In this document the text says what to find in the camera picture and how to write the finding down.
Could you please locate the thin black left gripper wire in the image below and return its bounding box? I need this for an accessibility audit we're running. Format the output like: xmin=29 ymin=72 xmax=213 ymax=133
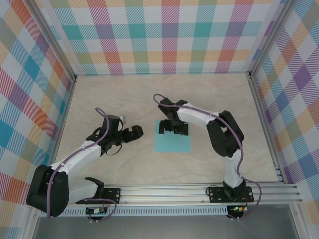
xmin=106 ymin=143 xmax=123 ymax=157

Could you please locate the small black circuit board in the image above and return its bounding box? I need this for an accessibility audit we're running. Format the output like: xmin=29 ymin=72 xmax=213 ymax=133
xmin=86 ymin=207 xmax=108 ymax=215

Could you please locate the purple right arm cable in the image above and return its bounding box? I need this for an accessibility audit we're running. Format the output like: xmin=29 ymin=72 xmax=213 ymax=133
xmin=153 ymin=93 xmax=262 ymax=222

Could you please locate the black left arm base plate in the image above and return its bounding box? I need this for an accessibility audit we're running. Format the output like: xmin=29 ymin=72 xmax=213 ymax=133
xmin=102 ymin=188 xmax=122 ymax=204

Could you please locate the aluminium side rail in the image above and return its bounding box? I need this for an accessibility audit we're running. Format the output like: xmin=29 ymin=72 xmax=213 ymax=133
xmin=246 ymin=72 xmax=286 ymax=185
xmin=43 ymin=76 xmax=78 ymax=175

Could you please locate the teal paper sheet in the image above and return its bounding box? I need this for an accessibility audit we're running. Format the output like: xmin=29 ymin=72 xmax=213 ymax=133
xmin=154 ymin=119 xmax=192 ymax=153

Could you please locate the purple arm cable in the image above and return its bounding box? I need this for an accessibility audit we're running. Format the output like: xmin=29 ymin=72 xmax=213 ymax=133
xmin=153 ymin=93 xmax=262 ymax=222
xmin=46 ymin=107 xmax=118 ymax=223

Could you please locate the slotted grey cable duct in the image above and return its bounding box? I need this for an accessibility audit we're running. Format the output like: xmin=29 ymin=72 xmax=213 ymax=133
xmin=61 ymin=208 xmax=229 ymax=217

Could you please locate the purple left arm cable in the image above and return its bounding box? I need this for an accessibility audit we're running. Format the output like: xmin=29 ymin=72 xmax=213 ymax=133
xmin=46 ymin=107 xmax=118 ymax=223

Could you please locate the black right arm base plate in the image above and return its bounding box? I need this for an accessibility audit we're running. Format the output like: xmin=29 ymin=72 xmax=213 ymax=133
xmin=208 ymin=186 xmax=255 ymax=204

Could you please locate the aluminium mounting rail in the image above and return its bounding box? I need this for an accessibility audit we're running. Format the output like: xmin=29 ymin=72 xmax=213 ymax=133
xmin=67 ymin=183 xmax=304 ymax=207

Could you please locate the aluminium frame post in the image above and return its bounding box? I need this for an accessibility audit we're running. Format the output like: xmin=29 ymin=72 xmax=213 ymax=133
xmin=29 ymin=0 xmax=78 ymax=83
xmin=248 ymin=0 xmax=299 ymax=80

